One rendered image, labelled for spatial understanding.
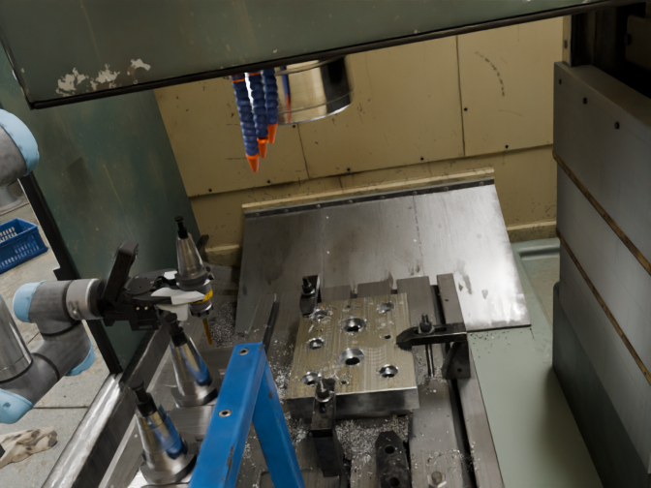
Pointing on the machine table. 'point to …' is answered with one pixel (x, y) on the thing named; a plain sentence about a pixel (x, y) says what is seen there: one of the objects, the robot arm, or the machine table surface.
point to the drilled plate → (359, 403)
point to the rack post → (275, 436)
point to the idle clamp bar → (397, 477)
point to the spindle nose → (313, 89)
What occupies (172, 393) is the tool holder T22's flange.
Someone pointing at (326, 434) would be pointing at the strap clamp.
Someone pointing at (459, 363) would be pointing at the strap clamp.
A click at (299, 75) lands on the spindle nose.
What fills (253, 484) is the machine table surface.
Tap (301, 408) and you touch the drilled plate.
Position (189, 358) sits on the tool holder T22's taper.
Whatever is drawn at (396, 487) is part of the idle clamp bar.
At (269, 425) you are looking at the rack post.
